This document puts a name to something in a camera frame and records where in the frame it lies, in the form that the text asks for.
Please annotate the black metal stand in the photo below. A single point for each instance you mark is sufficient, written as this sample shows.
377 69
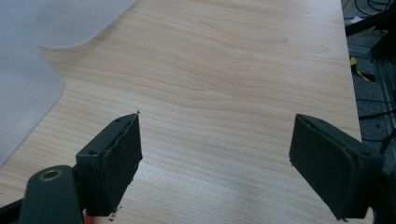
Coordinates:
373 28

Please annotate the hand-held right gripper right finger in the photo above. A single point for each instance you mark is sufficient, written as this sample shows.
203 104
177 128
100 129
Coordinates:
333 168

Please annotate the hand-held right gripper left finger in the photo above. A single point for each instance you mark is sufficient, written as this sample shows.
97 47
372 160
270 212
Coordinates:
115 168

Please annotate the translucent white plastic mat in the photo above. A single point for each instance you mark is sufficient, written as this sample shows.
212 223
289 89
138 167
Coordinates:
25 62

